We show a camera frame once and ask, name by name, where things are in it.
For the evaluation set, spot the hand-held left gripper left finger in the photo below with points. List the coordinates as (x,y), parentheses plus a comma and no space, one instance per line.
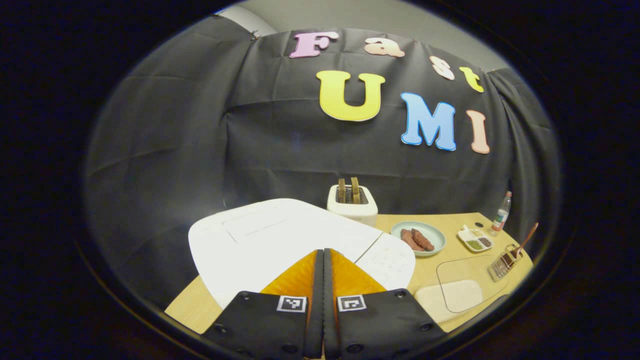
(316,320)

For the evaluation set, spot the white toaster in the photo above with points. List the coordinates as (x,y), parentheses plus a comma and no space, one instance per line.
(352,214)

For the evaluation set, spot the reddish brown meat slice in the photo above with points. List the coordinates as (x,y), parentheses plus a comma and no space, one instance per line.
(424,240)
(410,241)

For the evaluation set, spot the brown bread slice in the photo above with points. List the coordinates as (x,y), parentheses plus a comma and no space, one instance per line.
(355,190)
(342,191)

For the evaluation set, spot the white divided grain dish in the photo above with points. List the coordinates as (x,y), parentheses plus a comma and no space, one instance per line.
(475,244)

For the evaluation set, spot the black backdrop cloth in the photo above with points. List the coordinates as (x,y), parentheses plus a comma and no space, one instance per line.
(175,150)

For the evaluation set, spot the white rice cooker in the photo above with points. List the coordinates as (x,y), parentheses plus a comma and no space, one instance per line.
(280,235)

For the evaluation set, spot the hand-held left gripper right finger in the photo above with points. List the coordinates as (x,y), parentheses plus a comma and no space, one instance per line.
(330,320)

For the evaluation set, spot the pale green plate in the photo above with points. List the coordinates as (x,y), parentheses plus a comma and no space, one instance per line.
(436,235)

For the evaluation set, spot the clear plastic bottle red label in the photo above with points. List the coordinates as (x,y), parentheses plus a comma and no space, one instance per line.
(501,217)

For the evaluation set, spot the clear plastic container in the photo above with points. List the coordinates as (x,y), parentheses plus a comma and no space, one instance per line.
(482,270)

